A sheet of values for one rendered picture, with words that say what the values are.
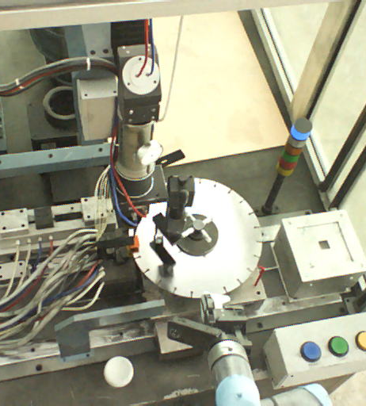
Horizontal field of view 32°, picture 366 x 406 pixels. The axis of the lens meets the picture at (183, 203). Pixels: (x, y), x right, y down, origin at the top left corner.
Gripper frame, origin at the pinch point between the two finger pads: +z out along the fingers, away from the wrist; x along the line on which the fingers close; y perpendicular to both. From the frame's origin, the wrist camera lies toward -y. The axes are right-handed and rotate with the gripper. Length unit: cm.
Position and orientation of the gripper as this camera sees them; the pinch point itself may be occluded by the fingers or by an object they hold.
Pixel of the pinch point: (203, 296)
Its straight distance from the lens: 145.0
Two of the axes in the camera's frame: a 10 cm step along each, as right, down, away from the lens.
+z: -1.0, -4.3, 9.0
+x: 0.6, -9.0, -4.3
